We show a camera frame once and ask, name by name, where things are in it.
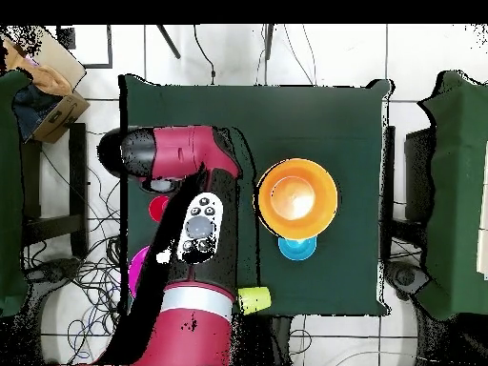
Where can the brown cardboard box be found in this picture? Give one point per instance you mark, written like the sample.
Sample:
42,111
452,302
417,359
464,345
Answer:
61,118

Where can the grey metal frame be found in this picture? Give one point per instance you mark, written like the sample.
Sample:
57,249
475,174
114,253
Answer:
109,45

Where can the green-covered side table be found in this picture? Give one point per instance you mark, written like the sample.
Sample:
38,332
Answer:
457,190
9,190

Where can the black chair frame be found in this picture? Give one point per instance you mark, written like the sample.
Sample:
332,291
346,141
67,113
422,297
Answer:
78,190
417,171

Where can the orange plastic bowl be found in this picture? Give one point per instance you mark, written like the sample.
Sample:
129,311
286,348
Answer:
297,198

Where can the black stand leg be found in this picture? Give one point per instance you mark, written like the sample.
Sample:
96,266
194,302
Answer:
169,42
268,42

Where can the yellow plastic cup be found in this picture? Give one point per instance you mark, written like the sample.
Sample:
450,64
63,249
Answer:
257,299

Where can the small blue plastic bowl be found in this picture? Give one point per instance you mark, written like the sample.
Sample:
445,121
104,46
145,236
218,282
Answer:
297,251

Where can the blue cloth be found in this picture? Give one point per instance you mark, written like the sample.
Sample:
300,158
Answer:
32,106

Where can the dark green tablecloth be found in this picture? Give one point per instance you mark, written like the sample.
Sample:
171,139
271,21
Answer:
305,114

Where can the pink plastic bowl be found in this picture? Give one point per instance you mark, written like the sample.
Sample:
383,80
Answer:
139,270

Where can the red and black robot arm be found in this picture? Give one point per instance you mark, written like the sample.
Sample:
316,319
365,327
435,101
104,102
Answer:
190,335

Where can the red plastic cup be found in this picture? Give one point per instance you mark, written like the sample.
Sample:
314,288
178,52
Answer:
157,209

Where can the beige cardboard sheet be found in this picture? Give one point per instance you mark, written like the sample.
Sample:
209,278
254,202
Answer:
57,53

